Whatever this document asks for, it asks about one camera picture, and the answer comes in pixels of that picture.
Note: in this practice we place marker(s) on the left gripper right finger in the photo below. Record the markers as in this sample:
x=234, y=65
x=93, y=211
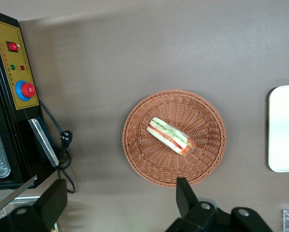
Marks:
x=190, y=212

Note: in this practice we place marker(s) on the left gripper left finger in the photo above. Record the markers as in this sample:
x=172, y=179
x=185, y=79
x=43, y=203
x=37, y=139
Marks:
x=50, y=207

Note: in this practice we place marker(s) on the plastic sandwich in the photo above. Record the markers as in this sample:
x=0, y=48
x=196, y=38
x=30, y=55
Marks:
x=168, y=135

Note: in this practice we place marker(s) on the round brown wicker basket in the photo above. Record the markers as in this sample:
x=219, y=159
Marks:
x=202, y=145

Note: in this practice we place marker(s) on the beige plastic tray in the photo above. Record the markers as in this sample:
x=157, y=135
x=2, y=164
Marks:
x=284, y=128

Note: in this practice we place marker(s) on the silver machine lever bar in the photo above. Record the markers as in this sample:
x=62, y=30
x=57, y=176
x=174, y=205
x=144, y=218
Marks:
x=13, y=194

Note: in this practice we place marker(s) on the black sealing machine yellow panel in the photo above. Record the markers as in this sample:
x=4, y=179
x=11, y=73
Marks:
x=18, y=72

